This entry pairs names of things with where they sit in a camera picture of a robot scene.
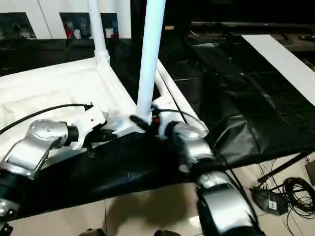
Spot white plastic table leg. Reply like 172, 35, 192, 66
154, 73, 183, 116
88, 0, 111, 66
157, 59, 209, 138
136, 0, 167, 119

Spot white plastic table top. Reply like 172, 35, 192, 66
0, 56, 154, 173

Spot black table mat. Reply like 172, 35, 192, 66
0, 29, 315, 221

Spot red white bottle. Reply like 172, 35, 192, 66
65, 21, 74, 39

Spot white glass-door cabinet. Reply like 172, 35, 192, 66
0, 0, 133, 40

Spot black fabric covered furniture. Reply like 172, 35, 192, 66
130, 0, 315, 25

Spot black tripod leg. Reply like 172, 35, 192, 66
256, 151, 309, 183

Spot long black pole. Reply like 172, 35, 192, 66
190, 21, 315, 28

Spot white flat board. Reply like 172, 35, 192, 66
240, 33, 315, 108

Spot grey metal floor box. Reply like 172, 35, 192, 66
304, 161, 315, 188

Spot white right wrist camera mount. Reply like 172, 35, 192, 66
151, 100, 178, 141

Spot thin black floor cables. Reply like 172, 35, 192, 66
255, 159, 284, 190

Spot black coiled cables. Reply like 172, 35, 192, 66
282, 176, 315, 219

